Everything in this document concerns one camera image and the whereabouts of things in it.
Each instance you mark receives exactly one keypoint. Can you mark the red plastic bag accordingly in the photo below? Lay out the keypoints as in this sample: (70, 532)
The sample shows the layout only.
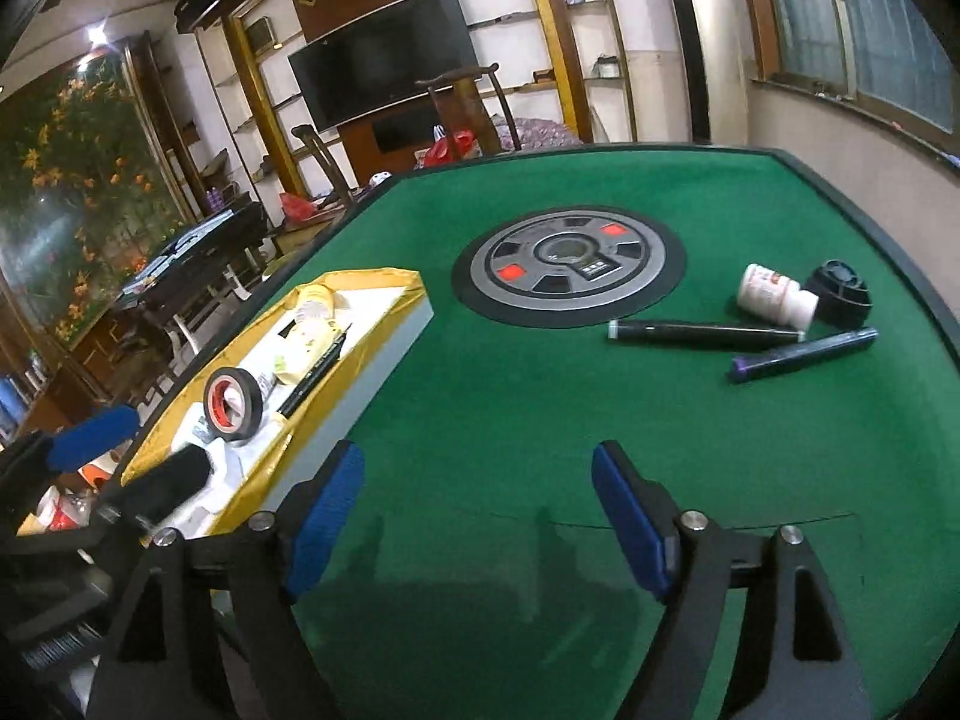
(296, 206)
(446, 150)

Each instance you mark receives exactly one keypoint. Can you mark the round grey table centre dial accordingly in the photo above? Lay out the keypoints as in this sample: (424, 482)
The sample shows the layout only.
(570, 266)

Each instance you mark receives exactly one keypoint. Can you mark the wooden wall shelving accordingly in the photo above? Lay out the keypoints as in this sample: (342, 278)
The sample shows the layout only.
(555, 37)

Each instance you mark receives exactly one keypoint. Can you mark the black round ribbed lid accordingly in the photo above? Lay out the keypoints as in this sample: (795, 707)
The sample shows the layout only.
(844, 296)

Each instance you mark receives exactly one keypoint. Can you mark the black keyboard on stand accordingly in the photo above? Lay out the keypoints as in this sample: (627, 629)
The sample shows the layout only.
(202, 255)

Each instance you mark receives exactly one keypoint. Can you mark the yellow cartoon toy case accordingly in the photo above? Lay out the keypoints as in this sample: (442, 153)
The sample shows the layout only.
(307, 349)

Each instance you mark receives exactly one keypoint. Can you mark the black flat television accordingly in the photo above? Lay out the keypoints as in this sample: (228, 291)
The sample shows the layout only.
(382, 60)

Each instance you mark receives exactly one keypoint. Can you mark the yellow tape roll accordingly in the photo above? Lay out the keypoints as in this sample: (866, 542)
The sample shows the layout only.
(315, 301)

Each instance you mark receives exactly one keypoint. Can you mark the orange flower wall painting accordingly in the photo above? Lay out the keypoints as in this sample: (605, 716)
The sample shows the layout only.
(75, 202)

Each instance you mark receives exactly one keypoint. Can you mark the black marker pen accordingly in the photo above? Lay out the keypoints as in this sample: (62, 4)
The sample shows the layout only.
(315, 371)

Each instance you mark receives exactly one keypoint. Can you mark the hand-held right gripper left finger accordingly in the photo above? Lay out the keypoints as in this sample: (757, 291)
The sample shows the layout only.
(322, 525)

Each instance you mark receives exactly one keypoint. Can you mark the floral blanket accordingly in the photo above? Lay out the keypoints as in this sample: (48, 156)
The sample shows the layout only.
(544, 131)

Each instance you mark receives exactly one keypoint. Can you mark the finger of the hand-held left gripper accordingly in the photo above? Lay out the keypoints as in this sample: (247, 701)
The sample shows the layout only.
(169, 484)
(94, 435)

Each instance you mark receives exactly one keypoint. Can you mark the white foam tray yellow edge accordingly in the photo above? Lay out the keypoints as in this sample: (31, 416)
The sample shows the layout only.
(360, 382)

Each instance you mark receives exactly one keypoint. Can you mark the black marker green cap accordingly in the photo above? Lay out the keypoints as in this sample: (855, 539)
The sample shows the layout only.
(705, 334)

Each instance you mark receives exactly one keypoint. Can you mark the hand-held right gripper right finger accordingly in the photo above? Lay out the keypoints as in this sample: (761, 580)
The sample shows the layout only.
(630, 517)

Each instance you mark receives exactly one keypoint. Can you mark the brown television cabinet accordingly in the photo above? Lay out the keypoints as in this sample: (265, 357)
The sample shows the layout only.
(397, 135)

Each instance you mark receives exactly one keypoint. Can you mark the black marker purple cap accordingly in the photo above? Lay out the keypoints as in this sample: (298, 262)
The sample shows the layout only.
(802, 356)

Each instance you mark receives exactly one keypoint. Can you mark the black tape roll red core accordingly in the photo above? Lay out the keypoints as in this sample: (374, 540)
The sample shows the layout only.
(244, 405)

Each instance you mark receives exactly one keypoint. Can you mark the white pill bottle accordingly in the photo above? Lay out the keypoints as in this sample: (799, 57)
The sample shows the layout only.
(772, 294)

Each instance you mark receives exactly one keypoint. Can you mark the black upright pole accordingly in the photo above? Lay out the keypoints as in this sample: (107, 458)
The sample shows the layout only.
(686, 45)

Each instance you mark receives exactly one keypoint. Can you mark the window with wooden frame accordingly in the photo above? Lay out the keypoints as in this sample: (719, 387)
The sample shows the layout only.
(862, 22)

